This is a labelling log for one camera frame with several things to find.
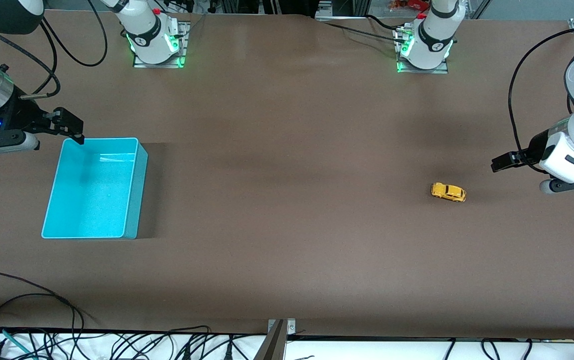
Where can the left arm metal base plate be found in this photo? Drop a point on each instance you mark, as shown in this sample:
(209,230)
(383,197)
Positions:
(422,71)

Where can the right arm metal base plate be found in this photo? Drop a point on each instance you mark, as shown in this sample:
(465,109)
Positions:
(183,45)

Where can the brown table cover mat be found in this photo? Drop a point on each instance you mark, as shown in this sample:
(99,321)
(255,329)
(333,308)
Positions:
(287,200)

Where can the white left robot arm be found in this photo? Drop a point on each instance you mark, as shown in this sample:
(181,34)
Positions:
(429,59)

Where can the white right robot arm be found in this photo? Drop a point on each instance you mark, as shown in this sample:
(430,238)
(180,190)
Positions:
(149,47)

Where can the silver bracket plate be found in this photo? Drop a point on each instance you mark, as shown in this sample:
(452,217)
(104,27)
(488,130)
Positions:
(291,326)

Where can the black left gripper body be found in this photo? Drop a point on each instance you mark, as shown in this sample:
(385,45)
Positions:
(532,150)

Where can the yellow beetle toy car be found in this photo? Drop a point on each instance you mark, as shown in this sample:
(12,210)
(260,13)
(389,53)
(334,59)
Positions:
(448,192)

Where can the red orange package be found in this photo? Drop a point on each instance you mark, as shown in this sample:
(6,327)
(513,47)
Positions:
(407,5)

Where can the white lower shelf surface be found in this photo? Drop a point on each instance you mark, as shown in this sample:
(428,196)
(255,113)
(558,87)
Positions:
(367,350)

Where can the silver metal box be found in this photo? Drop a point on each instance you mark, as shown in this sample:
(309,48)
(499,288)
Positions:
(325,10)

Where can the grey metal bar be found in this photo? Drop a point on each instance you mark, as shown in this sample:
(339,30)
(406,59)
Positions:
(273,345)

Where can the turquoise plastic bin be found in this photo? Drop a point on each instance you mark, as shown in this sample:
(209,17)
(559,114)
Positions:
(92,200)

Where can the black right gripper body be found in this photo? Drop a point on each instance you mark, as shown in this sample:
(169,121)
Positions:
(21,116)

